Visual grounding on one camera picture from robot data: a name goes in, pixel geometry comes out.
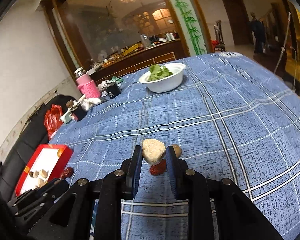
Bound small beige sugarcane chunk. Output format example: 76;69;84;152
37;178;47;188

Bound sugarcane piece in box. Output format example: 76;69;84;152
39;169;48;179
29;171;39;178

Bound brown longan fruit right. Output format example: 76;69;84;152
172;144;182;158

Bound black sofa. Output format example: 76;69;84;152
0;95;75;202

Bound red shallow gift box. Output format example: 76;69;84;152
14;144;73;196

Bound red jujube date pair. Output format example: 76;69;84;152
59;167;74;180

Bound small orange tangerine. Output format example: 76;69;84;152
57;148;64;158

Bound blue plaid tablecloth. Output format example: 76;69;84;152
51;53;300;239

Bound black jar with cork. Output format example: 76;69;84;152
65;100;87;121

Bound mint green cloth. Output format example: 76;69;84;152
60;112;73;124

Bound white cloth glove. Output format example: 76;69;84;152
81;98;102;111

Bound red plastic bag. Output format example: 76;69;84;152
44;104;63;140

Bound black square box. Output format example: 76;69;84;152
106;82;121;99

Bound white bowl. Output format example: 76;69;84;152
139;62;186;93

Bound pink sleeved water bottle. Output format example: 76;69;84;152
74;67;101;98

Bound green lettuce leaves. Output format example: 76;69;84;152
147;64;173;82

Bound wooden sideboard counter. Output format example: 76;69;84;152
90;39;190;84

